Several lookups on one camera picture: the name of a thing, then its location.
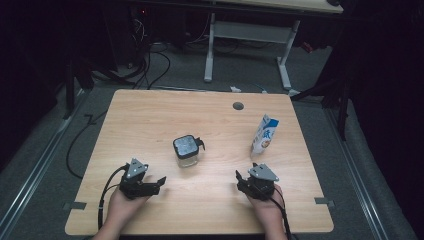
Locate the black floor cable bundle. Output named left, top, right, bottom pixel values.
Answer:
left=91, top=41, right=172, bottom=91

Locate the glass jar with black lid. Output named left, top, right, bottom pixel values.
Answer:
left=172, top=134, right=206, bottom=169

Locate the white metal frame desk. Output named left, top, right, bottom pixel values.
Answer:
left=203, top=0, right=345, bottom=98

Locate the hand-held gripper black cable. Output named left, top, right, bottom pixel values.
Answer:
left=268, top=188, right=293, bottom=240
left=97, top=162, right=130, bottom=232

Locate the thin black floor cable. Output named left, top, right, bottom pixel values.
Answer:
left=65, top=109, right=110, bottom=180

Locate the metal floor rail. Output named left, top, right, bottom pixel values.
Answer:
left=323, top=107, right=390, bottom=240
left=0, top=89, right=90, bottom=240

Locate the right hand-held gripper black cable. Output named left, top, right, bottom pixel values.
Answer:
left=268, top=188, right=293, bottom=240

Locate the grey tape strip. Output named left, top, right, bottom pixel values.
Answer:
left=62, top=201, right=88, bottom=211
left=313, top=196, right=336, bottom=206

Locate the person's right hand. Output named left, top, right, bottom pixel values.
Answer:
left=247, top=184, right=286, bottom=228

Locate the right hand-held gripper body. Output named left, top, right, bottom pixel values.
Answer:
left=237, top=162, right=280, bottom=202

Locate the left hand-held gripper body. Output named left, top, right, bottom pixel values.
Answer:
left=118, top=157, right=161, bottom=201

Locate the white and blue pouch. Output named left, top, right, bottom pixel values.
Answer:
left=250, top=113, right=281, bottom=157

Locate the person's left hand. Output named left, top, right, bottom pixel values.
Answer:
left=105, top=175, right=158, bottom=228

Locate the left hand-held gripper black cable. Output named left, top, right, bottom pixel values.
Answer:
left=97, top=162, right=130, bottom=232

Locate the black metal stand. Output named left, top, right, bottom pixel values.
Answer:
left=289, top=74, right=352, bottom=142
left=62, top=58, right=96, bottom=121

